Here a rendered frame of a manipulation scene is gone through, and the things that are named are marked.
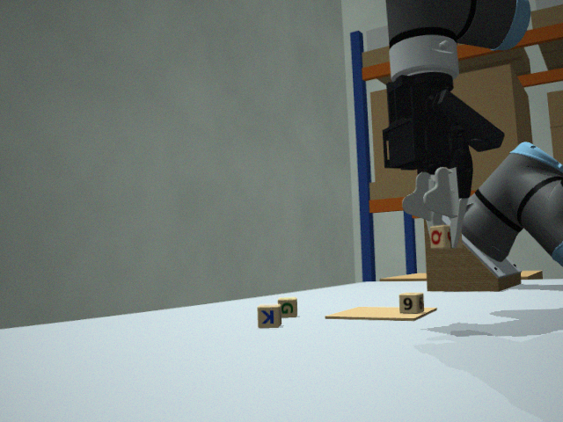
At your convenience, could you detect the tan square mat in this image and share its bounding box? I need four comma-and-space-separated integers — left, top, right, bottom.
325, 307, 437, 321

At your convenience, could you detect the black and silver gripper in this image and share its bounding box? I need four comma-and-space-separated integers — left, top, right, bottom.
383, 72, 473, 248

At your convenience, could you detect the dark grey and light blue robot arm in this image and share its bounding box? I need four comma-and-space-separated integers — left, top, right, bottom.
386, 0, 563, 267

